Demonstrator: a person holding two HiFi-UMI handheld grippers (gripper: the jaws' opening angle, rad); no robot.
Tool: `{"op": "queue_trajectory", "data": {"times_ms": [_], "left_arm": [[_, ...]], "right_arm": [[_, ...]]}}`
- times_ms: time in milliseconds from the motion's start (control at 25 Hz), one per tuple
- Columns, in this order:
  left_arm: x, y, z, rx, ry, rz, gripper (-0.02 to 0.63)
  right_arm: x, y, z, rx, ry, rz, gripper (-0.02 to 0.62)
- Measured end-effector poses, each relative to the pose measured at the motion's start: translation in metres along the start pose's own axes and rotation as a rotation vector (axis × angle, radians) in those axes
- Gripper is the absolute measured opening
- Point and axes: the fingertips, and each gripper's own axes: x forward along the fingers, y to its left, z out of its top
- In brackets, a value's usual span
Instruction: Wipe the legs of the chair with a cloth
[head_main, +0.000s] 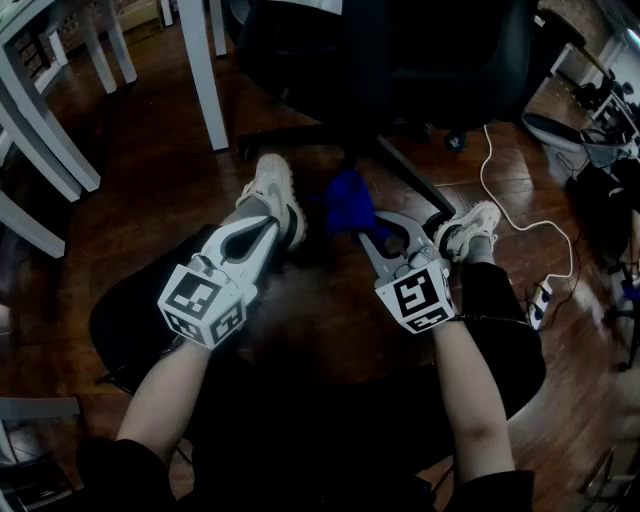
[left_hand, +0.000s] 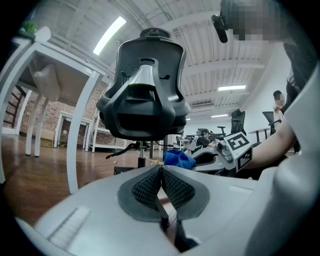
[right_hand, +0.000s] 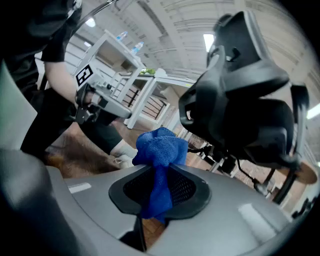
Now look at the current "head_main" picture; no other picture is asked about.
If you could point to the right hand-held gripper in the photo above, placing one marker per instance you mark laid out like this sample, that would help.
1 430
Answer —
415 300

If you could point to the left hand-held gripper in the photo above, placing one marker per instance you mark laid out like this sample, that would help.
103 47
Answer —
192 295

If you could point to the blue cloth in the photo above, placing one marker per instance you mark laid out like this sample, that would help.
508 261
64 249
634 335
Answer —
347 202

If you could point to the black office chair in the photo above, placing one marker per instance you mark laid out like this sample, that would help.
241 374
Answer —
350 75

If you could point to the person's right forearm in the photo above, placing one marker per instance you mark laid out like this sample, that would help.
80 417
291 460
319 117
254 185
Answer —
470 400

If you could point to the person's left forearm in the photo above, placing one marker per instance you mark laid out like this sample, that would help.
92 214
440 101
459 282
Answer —
160 395

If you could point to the person's left grey sock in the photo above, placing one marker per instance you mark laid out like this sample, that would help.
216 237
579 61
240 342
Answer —
247 212

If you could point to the person's grey sock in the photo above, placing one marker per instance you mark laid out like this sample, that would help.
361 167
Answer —
481 250
247 212

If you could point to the person's left white shoe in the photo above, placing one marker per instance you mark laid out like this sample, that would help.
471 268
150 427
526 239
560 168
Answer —
272 187

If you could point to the person's white shoe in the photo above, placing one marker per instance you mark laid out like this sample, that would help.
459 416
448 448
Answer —
272 187
475 220

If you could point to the person's right white shoe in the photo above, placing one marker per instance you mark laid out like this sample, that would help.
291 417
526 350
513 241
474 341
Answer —
475 220

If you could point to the person's right grey sock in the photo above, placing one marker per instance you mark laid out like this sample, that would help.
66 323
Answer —
481 250

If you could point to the white power strip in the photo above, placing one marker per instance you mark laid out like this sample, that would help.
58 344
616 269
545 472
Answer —
539 305

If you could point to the person's black trousers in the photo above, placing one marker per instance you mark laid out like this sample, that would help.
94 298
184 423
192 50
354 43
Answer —
300 425

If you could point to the white oval basin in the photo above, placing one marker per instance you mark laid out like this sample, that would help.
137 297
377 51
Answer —
550 130

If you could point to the white table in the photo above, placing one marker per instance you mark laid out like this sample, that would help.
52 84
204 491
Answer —
50 130

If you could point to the grey backpack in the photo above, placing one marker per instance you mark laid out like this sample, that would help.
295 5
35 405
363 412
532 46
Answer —
607 147

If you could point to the cardboard box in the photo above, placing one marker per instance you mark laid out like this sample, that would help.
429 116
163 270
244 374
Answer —
140 15

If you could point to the person's black top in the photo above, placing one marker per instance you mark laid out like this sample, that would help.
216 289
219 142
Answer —
115 475

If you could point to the grey metal frame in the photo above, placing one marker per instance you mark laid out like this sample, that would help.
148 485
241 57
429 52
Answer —
40 407

